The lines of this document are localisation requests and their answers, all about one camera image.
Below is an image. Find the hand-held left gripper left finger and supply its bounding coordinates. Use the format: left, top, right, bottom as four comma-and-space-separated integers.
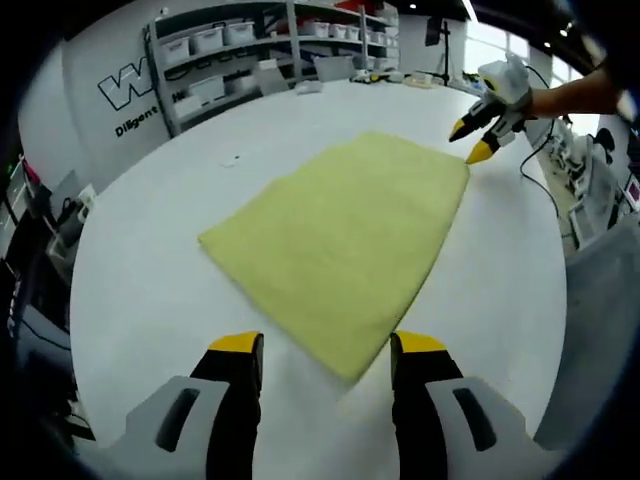
114, 331, 265, 480

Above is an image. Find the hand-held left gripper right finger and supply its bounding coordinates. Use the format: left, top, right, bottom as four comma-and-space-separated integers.
390, 330, 539, 480

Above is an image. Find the yellow blue grey garment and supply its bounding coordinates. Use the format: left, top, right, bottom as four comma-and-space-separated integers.
197, 131, 471, 386

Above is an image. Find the black tripod stand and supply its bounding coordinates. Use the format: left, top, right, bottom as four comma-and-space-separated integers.
424, 14, 454, 86

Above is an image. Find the black office chair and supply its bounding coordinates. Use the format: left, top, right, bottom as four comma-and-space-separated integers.
594, 127, 617, 165

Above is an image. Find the pale grey box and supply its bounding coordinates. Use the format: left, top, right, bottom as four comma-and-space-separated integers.
253, 60, 291, 94
313, 55, 354, 81

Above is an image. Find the row of white storage bins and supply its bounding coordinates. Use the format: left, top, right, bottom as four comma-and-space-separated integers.
159, 17, 399, 56

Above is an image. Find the red hanging cloth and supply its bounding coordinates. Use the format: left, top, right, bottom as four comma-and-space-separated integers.
19, 154, 41, 189

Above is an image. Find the grey shelving rack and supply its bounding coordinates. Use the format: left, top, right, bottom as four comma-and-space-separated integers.
147, 0, 401, 136

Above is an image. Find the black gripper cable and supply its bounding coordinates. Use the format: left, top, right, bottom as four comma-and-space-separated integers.
518, 117, 564, 219

